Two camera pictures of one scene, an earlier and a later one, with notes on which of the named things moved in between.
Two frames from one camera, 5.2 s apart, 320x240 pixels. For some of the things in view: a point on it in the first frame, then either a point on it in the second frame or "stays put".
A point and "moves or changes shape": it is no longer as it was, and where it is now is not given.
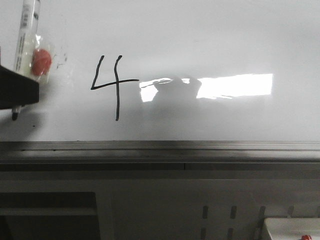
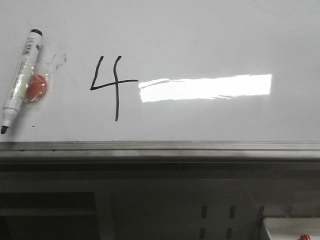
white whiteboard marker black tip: [24, 56] moves or changes shape
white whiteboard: [171, 70] stays put
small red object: [306, 237] stays put
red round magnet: [41, 62] → [37, 87]
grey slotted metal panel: [207, 209] stays put
